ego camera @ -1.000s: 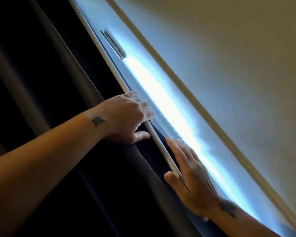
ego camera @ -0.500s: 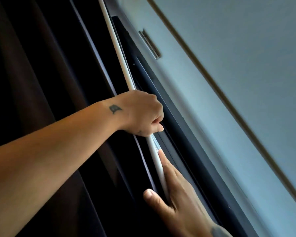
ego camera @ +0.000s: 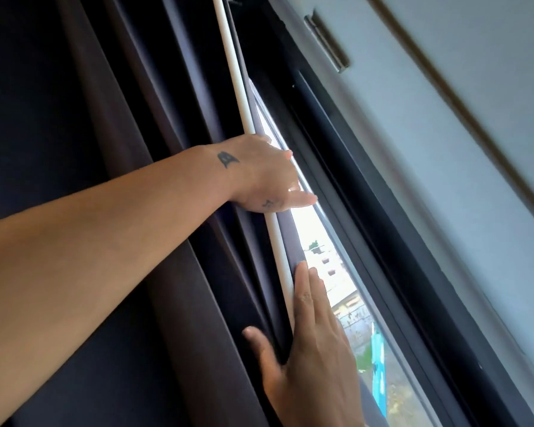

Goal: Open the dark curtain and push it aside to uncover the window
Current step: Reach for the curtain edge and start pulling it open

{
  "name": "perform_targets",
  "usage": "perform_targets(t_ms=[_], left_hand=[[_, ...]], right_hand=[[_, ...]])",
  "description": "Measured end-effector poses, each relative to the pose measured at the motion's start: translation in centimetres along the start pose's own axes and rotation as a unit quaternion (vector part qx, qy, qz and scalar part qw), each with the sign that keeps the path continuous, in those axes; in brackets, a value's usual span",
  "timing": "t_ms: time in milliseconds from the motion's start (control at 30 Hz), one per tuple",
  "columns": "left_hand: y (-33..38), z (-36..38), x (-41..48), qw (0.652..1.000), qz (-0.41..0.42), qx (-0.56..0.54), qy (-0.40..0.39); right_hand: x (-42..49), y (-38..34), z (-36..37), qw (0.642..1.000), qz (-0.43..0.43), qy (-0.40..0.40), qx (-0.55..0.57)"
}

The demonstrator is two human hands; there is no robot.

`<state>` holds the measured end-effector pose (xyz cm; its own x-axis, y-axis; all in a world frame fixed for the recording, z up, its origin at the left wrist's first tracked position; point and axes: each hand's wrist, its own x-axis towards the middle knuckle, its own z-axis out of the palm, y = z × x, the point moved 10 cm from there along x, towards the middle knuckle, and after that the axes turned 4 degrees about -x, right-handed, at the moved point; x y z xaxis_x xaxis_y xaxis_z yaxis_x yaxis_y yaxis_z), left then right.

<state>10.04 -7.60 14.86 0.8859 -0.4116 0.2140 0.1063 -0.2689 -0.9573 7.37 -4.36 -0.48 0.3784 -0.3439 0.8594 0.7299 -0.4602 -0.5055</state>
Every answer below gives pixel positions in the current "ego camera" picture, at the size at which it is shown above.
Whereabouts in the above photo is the wooden trim strip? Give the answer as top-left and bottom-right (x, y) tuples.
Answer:
(364, 0), (534, 241)

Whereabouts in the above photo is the person's left hand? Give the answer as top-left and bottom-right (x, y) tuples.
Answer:
(200, 133), (318, 214)

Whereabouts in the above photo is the dark blackout curtain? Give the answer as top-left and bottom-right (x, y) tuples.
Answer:
(0, 0), (304, 427)

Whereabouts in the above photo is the person's right hand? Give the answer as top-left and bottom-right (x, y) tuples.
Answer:
(242, 261), (380, 427)

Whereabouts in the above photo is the person's left forearm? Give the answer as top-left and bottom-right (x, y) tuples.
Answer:
(0, 144), (234, 427)

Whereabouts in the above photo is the blue object outside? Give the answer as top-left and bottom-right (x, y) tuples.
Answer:
(371, 322), (388, 418)

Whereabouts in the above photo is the black window frame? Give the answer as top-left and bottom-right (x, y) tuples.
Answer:
(228, 0), (534, 427)

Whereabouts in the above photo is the window glass pane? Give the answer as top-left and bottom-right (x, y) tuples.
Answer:
(249, 80), (433, 427)

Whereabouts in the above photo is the white curtain rod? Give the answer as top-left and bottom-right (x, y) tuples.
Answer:
(211, 0), (297, 335)

